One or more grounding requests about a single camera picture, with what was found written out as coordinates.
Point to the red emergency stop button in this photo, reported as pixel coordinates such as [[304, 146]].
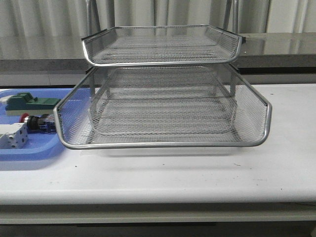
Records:
[[44, 123]]

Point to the grey stone counter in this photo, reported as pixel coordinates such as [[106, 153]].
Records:
[[265, 58]]

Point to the green terminal block component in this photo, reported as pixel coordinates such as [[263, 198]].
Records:
[[25, 102]]

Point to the white electrical component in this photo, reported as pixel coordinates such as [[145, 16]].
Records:
[[13, 136]]

